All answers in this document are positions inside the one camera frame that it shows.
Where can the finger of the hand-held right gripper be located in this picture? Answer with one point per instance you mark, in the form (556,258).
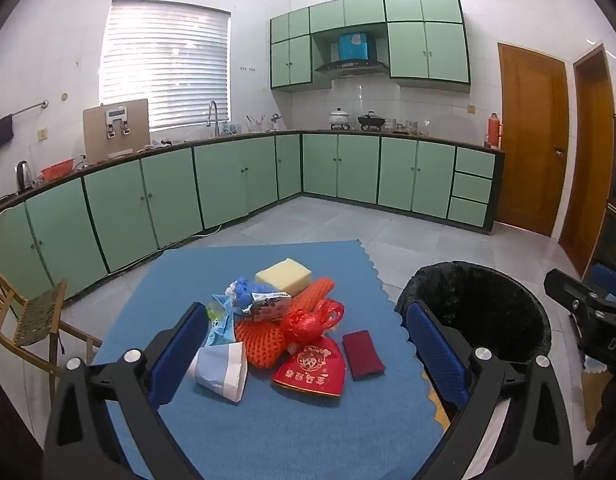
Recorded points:
(572,296)
(612,282)

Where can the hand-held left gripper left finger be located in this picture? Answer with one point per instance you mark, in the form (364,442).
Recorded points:
(180,350)

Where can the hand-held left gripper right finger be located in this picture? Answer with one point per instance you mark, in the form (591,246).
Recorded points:
(432,355)

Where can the white and blue paper cup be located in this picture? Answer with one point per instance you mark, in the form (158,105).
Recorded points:
(220,370)

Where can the blue milk carton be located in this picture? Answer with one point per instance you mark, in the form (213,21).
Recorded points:
(220,321)

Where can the dark red cloth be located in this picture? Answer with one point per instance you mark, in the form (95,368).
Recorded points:
(363,355)

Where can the black bag lined trash bin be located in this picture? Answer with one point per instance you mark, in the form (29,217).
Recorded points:
(477,300)

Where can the blue glove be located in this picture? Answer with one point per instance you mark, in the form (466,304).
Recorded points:
(250,287)

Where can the white printed wrapper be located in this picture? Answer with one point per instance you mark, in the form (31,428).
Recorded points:
(268,306)

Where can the red printed pouch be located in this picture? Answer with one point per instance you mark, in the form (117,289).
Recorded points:
(313,372)

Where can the yellow sponge block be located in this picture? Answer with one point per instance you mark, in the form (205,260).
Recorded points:
(283,275)

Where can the red plastic bag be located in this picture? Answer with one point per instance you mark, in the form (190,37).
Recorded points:
(308,325)

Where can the blue scalloped tablecloth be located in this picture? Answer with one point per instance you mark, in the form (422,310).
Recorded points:
(188,280)

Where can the open wooden door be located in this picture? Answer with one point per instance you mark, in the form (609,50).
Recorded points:
(585,160)

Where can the wooden chair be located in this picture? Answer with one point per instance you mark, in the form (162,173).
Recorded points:
(38,315)

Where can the green base kitchen cabinets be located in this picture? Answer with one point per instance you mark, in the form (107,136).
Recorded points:
(113,210)

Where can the closed wooden door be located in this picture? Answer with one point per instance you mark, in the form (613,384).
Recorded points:
(530,135)

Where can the red thermos flask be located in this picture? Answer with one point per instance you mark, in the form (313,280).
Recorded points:
(495,130)

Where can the red plastic basin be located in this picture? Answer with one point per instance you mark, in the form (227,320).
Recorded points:
(58,169)

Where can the steel electric kettle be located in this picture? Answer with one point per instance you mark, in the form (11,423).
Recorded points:
(23,177)

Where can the utensil holder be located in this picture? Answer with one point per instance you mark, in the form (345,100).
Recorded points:
(254,125)

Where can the steel kitchen faucet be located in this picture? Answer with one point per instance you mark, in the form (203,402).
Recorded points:
(213,115)

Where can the black wok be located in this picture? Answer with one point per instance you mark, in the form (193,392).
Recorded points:
(371,121)

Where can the white lidded pot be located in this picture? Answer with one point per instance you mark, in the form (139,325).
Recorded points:
(339,119)

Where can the dark hanging towel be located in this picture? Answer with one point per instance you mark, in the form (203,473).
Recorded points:
(2,132)

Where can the metal towel bar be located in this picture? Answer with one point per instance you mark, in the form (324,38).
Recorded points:
(28,109)

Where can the white window blinds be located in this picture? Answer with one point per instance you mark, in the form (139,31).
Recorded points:
(163,60)

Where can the range hood with blue cover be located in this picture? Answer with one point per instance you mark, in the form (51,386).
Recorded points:
(353,47)

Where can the green wall cabinets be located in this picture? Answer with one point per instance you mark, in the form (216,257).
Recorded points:
(427,50)

